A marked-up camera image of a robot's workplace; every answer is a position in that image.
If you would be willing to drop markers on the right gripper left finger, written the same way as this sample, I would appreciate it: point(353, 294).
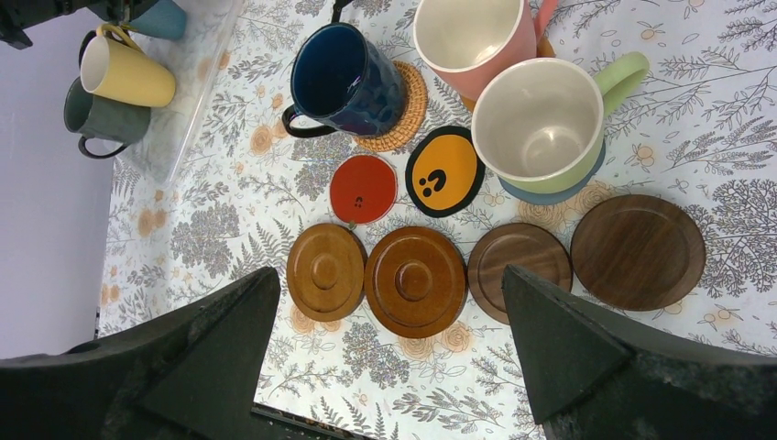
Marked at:
point(188, 374)

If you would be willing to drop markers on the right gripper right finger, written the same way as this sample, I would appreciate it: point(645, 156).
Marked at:
point(591, 373)

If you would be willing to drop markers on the dark brown coaster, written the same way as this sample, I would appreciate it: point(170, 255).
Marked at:
point(638, 252)
point(521, 244)

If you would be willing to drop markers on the brown wooden coaster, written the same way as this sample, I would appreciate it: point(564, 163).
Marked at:
point(325, 272)

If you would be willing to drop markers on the brown wooden knob lid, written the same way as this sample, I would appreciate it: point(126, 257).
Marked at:
point(415, 282)

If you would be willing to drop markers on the red round coaster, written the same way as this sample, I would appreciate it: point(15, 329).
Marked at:
point(363, 189)

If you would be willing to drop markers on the orange black face coaster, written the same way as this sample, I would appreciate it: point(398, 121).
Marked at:
point(443, 174)

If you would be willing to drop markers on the light green mug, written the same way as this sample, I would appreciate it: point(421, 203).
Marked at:
point(539, 125)

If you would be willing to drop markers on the woven rattan coaster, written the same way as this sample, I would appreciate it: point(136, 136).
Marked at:
point(412, 118)

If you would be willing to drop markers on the dark blue mug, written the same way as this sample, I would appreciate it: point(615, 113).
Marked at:
point(342, 82)

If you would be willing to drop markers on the pink mug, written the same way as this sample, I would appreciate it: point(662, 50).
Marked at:
point(467, 43)

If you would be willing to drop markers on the light wooden round coaster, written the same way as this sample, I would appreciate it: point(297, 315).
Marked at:
point(544, 50)

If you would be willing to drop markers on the floral table mat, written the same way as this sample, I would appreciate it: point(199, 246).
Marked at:
point(700, 132)

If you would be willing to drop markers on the dark green mug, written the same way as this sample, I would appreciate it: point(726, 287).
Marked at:
point(95, 117)

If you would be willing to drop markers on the clear plastic tray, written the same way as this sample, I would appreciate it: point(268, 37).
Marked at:
point(182, 91)

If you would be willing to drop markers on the yellow mug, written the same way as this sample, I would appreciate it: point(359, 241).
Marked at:
point(115, 67)

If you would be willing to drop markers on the blue patterned mug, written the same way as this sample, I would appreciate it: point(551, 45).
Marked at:
point(164, 20)

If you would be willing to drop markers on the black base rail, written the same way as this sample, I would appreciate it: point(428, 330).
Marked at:
point(309, 426)

